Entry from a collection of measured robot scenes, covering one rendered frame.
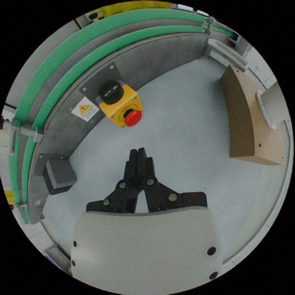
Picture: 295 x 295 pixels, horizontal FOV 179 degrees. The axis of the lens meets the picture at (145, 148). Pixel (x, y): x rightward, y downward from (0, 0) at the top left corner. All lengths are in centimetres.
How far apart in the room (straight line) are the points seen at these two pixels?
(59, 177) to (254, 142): 45
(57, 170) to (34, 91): 20
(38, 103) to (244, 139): 42
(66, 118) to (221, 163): 37
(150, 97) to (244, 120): 24
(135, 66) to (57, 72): 16
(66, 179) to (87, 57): 29
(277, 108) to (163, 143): 33
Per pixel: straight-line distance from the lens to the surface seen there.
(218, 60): 52
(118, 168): 23
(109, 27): 21
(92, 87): 21
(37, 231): 556
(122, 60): 22
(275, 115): 34
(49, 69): 20
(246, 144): 25
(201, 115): 26
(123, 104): 17
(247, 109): 26
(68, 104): 21
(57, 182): 28
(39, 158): 30
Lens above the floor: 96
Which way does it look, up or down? 80 degrees down
